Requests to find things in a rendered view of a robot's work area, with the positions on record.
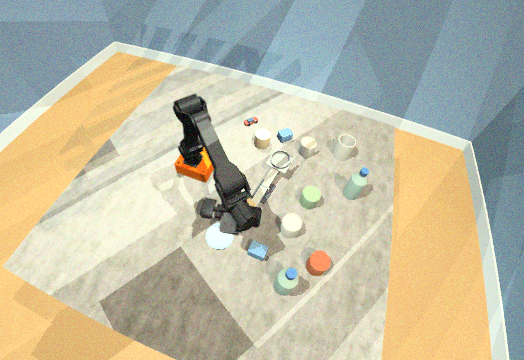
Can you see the orange cylinder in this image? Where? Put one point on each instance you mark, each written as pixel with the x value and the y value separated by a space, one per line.
pixel 318 263

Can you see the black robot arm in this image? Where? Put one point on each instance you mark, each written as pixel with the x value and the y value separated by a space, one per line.
pixel 229 181

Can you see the white balance beam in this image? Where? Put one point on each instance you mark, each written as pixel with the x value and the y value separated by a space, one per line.
pixel 279 160

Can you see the orange toy car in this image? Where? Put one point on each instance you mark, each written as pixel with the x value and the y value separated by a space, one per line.
pixel 251 120

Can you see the green cylinder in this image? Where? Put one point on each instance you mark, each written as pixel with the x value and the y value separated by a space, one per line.
pixel 309 197

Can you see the light blue block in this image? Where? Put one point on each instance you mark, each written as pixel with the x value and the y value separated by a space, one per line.
pixel 257 250
pixel 285 135

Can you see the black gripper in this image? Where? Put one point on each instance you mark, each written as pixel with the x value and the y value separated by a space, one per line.
pixel 208 208

